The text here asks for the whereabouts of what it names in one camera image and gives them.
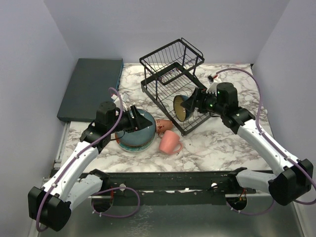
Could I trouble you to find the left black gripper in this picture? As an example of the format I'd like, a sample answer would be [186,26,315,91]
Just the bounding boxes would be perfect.
[109,105,153,134]

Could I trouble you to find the black wire dish rack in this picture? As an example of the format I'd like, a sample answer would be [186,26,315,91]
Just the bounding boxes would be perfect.
[139,38,216,136]

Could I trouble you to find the printed salmon coffee mug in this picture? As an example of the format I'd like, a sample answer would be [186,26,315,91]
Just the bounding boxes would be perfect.
[155,119,173,138]

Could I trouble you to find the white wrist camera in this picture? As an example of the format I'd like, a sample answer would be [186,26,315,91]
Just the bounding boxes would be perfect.
[111,92,129,106]
[207,73,222,93]

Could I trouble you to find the teal patterned bottom plate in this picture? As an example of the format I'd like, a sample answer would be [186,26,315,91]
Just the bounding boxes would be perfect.
[116,135,156,153]

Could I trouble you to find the white bowl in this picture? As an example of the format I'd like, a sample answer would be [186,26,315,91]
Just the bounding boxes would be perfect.
[196,92,214,105]

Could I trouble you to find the plain pink mug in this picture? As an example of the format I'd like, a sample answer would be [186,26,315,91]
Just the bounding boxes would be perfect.
[158,130,183,155]

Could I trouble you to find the dark grey flat box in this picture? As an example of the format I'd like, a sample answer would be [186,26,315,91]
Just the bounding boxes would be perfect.
[57,58,124,122]

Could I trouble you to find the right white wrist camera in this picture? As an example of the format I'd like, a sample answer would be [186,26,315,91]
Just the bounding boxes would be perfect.
[207,73,222,93]

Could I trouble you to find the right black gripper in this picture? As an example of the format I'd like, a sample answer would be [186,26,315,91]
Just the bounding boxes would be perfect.
[181,87,226,116]

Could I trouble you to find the aluminium frame rail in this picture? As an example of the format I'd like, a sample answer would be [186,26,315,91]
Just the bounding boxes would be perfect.
[41,123,301,198]

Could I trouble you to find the purple cable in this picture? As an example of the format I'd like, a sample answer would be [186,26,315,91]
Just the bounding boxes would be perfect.
[36,86,141,233]
[213,68,316,216]

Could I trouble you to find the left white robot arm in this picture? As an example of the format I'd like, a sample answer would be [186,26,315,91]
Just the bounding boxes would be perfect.
[28,102,155,232]

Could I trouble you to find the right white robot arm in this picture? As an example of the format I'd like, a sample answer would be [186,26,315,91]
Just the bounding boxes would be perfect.
[181,82,315,206]

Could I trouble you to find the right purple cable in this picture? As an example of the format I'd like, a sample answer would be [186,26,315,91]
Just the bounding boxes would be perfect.
[213,68,316,216]

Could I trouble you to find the dark bowl beige inside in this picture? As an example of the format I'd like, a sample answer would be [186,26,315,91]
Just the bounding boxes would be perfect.
[173,95,194,122]

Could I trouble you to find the black mounting rail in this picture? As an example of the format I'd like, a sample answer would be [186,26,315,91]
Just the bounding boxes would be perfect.
[90,169,255,206]

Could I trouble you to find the blue glazed floral plate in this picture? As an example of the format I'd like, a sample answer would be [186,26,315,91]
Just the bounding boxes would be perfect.
[115,109,156,145]

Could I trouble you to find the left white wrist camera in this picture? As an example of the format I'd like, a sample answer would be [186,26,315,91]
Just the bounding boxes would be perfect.
[111,92,129,106]

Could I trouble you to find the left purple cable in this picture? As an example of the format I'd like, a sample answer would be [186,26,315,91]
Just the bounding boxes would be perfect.
[36,86,141,233]

